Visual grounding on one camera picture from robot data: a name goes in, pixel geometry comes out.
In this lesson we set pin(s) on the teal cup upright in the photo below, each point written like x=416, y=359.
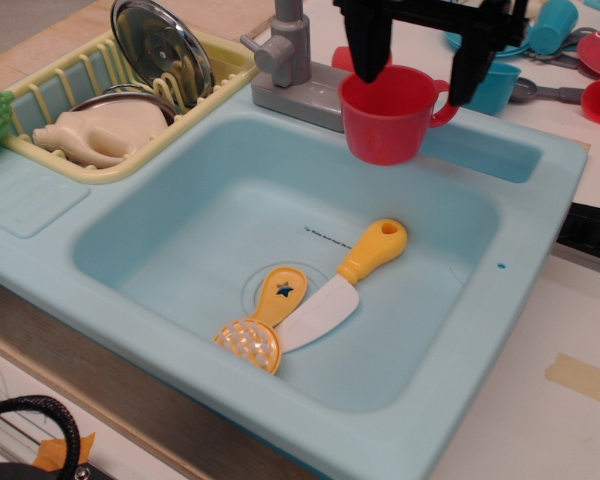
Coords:
x=493, y=93

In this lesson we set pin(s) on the yellow handled toy knife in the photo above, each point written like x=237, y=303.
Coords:
x=337, y=299

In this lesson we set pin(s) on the black object at right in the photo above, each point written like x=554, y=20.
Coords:
x=581, y=229

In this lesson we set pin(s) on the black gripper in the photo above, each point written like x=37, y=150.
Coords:
x=485, y=29

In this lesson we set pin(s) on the grey toy faucet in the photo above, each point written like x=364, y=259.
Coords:
x=290, y=82

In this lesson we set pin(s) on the light blue toy sink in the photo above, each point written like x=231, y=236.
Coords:
x=151, y=266

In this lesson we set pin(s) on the cream toy item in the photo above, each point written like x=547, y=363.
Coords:
x=533, y=9

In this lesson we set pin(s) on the orange tape piece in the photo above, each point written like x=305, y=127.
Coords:
x=52, y=454

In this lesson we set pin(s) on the grey toy utensil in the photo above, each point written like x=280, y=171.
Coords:
x=562, y=57

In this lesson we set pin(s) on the red cup lying down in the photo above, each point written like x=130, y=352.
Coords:
x=341, y=57

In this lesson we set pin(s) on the teal plates stack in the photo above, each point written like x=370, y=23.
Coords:
x=455, y=40

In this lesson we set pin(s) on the silver pot lid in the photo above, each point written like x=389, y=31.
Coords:
x=156, y=42

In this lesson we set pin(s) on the red cup with handle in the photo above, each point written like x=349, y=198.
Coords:
x=386, y=121

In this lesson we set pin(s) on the cream toy detergent bottle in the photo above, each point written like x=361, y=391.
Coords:
x=103, y=136

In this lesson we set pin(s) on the teal tumbler lying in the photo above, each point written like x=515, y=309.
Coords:
x=555, y=21

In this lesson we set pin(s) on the grey toy spoon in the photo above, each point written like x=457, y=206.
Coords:
x=526, y=91

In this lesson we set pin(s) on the beige masking tape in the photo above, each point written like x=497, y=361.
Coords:
x=575, y=375

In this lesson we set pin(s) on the silver metal pot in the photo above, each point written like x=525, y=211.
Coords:
x=169, y=111

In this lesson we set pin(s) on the yellow dish rack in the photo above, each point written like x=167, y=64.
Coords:
x=97, y=75

